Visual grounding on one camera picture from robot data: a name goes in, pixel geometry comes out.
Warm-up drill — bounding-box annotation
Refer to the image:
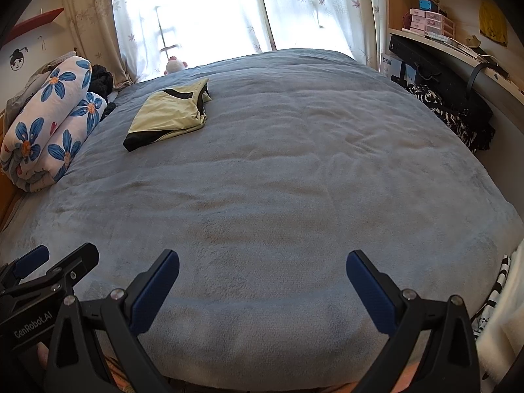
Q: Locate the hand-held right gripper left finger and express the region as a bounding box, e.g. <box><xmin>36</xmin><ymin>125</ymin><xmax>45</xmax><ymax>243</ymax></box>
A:
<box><xmin>43</xmin><ymin>249</ymin><xmax>181</xmax><ymax>393</ymax></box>

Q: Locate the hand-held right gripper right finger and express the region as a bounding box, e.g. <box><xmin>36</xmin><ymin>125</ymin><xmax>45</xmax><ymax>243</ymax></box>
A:
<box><xmin>346</xmin><ymin>249</ymin><xmax>481</xmax><ymax>393</ymax></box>

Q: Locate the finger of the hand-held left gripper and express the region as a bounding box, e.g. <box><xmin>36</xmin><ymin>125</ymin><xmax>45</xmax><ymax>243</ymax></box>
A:
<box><xmin>41</xmin><ymin>242</ymin><xmax>100</xmax><ymax>295</ymax></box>
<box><xmin>10</xmin><ymin>246</ymin><xmax>50</xmax><ymax>281</ymax></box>

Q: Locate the yellow and black hooded jacket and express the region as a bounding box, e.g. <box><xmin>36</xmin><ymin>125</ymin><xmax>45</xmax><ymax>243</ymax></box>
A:
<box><xmin>123</xmin><ymin>78</ymin><xmax>213</xmax><ymax>152</ymax></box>

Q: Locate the black and white striped cloth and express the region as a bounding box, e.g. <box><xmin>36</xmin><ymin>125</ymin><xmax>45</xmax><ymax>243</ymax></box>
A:
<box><xmin>471</xmin><ymin>254</ymin><xmax>512</xmax><ymax>377</ymax></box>

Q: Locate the white quilt with blue flowers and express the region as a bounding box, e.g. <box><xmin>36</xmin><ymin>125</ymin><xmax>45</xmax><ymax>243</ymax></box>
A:
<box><xmin>0</xmin><ymin>56</ymin><xmax>105</xmax><ymax>193</ymax></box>

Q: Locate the white fluffy cloth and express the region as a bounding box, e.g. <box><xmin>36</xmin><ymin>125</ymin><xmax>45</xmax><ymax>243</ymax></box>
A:
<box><xmin>477</xmin><ymin>237</ymin><xmax>524</xmax><ymax>385</ymax></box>

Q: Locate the grey fleece blanket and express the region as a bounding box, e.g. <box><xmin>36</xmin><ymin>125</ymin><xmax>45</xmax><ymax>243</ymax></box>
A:
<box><xmin>0</xmin><ymin>48</ymin><xmax>524</xmax><ymax>385</ymax></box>

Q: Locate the dark cloth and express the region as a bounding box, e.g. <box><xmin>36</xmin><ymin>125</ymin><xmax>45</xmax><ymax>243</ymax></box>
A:
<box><xmin>90</xmin><ymin>64</ymin><xmax>119</xmax><ymax>121</ymax></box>

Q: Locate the black and white patterned cloth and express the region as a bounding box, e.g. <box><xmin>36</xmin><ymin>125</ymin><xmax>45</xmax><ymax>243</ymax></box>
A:
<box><xmin>405</xmin><ymin>84</ymin><xmax>479</xmax><ymax>154</ymax></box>

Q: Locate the white and pink plush toy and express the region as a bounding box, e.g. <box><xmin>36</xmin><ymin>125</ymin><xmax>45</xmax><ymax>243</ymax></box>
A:
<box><xmin>165</xmin><ymin>56</ymin><xmax>188</xmax><ymax>75</ymax></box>

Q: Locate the white cardboard box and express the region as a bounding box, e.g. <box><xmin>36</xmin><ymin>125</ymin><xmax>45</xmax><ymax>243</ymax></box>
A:
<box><xmin>380</xmin><ymin>53</ymin><xmax>418</xmax><ymax>86</ymax></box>

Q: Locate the black bag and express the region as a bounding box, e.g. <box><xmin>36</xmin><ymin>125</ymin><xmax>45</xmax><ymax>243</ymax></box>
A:
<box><xmin>389</xmin><ymin>35</ymin><xmax>496</xmax><ymax>152</ymax></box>

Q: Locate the beige curtain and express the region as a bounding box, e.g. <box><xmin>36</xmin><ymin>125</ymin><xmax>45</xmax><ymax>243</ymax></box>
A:
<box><xmin>364</xmin><ymin>0</ymin><xmax>387</xmax><ymax>70</ymax></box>
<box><xmin>61</xmin><ymin>0</ymin><xmax>138</xmax><ymax>91</ymax></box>

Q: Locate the stack of pink storage boxes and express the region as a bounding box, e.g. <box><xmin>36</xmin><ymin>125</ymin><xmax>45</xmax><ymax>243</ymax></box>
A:
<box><xmin>409</xmin><ymin>7</ymin><xmax>456</xmax><ymax>37</ymax></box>

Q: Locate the white leaf-print sheer curtain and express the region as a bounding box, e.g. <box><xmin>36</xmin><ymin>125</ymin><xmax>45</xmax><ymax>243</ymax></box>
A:
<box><xmin>256</xmin><ymin>0</ymin><xmax>369</xmax><ymax>64</ymax></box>
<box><xmin>110</xmin><ymin>0</ymin><xmax>275</xmax><ymax>80</ymax></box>

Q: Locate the yellow cloth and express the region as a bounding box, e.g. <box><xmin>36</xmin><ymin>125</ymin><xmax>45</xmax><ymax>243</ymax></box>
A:
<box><xmin>479</xmin><ymin>0</ymin><xmax>508</xmax><ymax>46</ymax></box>

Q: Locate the cartoon face wall sticker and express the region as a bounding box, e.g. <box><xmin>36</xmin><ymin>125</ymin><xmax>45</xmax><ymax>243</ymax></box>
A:
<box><xmin>9</xmin><ymin>47</ymin><xmax>28</xmax><ymax>72</ymax></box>

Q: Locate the red wall shelf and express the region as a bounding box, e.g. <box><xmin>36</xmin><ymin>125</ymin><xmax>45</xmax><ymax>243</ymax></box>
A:
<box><xmin>0</xmin><ymin>7</ymin><xmax>65</xmax><ymax>47</ymax></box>

